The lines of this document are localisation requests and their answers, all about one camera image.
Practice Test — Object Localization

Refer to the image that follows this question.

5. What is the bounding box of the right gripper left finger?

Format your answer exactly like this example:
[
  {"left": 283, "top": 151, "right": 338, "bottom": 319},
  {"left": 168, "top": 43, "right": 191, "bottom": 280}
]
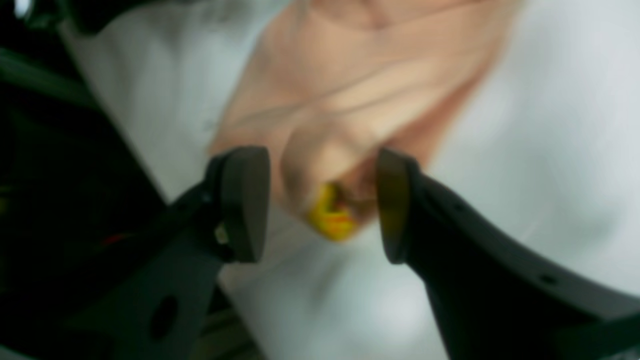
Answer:
[{"left": 60, "top": 146, "right": 270, "bottom": 360}]

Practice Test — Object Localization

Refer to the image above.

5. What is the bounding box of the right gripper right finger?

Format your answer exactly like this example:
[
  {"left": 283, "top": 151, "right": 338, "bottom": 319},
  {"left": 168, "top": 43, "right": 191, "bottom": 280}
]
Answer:
[{"left": 375, "top": 148, "right": 640, "bottom": 360}]

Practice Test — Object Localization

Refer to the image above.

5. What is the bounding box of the peach T-shirt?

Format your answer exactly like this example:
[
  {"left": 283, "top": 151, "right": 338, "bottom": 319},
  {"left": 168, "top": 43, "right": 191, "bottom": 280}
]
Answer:
[{"left": 207, "top": 0, "right": 524, "bottom": 242}]

